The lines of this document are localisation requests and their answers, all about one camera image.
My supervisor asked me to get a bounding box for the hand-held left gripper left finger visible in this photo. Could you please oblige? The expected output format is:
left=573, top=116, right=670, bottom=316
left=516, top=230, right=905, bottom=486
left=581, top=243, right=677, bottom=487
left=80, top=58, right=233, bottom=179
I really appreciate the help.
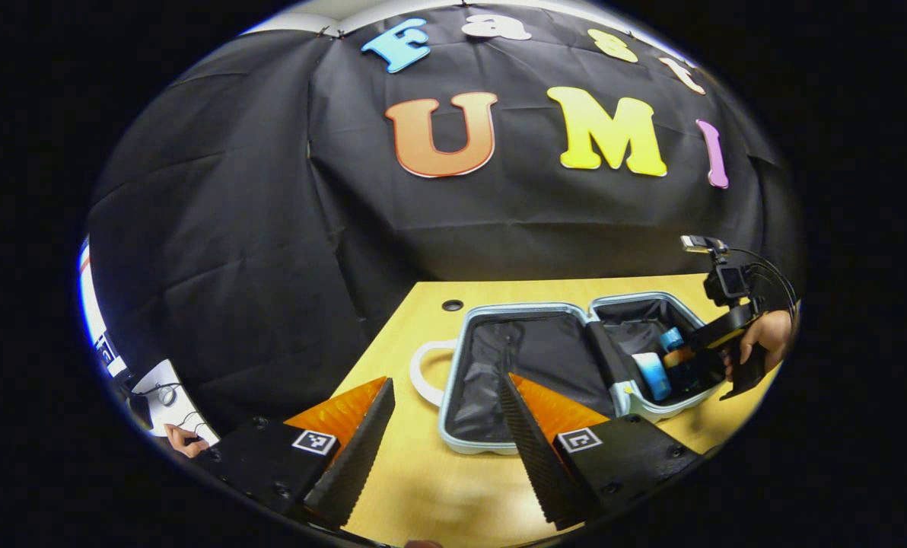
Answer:
left=195, top=377, right=396, bottom=530

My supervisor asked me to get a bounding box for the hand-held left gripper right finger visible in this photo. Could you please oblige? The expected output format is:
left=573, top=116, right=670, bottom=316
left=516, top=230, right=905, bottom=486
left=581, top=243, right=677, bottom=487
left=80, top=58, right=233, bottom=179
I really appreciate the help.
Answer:
left=497, top=372, right=702, bottom=531

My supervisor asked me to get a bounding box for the teal bottle with blue cap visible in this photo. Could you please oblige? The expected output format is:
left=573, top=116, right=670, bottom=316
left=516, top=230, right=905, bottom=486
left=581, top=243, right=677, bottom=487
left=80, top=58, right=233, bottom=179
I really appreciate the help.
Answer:
left=631, top=352, right=702, bottom=403

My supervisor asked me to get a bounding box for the light blue suitcase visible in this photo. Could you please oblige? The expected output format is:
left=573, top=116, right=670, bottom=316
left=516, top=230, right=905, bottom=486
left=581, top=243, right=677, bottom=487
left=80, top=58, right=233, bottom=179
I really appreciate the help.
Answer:
left=410, top=292, right=728, bottom=456

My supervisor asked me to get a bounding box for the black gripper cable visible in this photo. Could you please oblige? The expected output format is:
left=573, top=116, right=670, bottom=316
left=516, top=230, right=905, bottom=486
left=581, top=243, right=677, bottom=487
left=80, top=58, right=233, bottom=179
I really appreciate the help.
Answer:
left=727, top=246, right=802, bottom=320

